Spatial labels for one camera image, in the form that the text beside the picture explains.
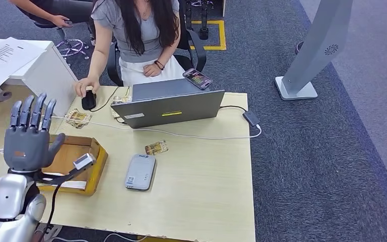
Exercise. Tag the black adapter hub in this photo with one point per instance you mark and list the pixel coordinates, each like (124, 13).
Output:
(251, 118)

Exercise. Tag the small black round object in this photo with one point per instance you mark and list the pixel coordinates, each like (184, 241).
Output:
(297, 47)

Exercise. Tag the printed paper sheet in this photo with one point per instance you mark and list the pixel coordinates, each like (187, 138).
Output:
(5, 56)

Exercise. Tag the smartphone with lit screen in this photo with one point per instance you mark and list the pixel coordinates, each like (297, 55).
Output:
(197, 79)

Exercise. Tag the brown cardboard box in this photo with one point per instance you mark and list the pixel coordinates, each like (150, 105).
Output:
(70, 150)

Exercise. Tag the silver floor-standing tower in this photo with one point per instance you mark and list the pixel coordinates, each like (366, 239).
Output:
(318, 43)

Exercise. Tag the person's right hand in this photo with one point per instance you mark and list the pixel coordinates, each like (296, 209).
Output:
(88, 83)

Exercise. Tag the black stand legs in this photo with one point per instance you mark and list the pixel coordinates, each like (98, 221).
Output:
(204, 32)

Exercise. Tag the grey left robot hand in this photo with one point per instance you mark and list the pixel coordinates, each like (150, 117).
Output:
(28, 147)

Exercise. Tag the black office chair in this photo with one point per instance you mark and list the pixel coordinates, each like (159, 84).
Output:
(184, 33)

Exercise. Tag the person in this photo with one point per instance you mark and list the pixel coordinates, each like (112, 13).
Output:
(145, 38)
(66, 8)

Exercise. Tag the grey laptop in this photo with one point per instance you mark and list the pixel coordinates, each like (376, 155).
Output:
(168, 110)

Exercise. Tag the person's left hand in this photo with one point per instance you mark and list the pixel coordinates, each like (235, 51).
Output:
(151, 70)

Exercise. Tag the white cabinet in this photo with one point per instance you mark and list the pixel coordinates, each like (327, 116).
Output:
(51, 80)

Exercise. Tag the black computer mouse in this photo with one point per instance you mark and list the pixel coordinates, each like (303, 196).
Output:
(89, 102)

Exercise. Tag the black stool with chrome base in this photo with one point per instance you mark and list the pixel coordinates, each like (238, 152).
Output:
(61, 35)

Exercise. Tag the person's left forearm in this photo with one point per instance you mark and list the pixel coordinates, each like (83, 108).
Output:
(170, 42)

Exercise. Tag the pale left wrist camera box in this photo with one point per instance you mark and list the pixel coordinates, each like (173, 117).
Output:
(84, 161)

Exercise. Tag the hotel key card pile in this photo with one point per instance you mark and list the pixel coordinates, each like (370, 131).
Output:
(78, 118)

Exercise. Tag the wooden board edge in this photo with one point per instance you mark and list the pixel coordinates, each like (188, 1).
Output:
(224, 7)

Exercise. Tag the white card stack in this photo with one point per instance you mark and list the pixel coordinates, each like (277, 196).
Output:
(75, 185)

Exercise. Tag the grey card reader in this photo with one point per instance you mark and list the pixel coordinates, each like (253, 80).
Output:
(140, 172)

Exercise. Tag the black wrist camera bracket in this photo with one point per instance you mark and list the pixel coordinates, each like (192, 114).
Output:
(63, 177)

